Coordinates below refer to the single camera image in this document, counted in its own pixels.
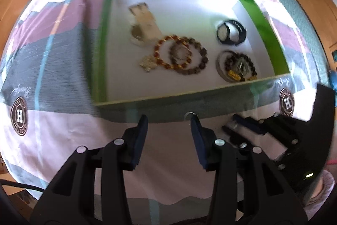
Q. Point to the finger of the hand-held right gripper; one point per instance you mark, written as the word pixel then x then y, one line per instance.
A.
pixel 234 136
pixel 248 123

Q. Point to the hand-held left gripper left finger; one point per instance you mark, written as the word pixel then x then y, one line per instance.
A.
pixel 139 140

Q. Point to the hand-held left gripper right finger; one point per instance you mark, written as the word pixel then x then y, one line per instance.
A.
pixel 198 143

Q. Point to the green cardboard box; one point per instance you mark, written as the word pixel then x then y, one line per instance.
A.
pixel 184 88

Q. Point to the black wristwatch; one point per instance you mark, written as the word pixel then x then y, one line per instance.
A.
pixel 234 39

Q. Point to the person's right forearm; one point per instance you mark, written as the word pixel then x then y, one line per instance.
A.
pixel 322 188

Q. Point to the blue cloth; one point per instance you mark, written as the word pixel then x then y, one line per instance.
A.
pixel 333 85

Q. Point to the printed bed sheet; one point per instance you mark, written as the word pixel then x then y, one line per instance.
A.
pixel 52 69

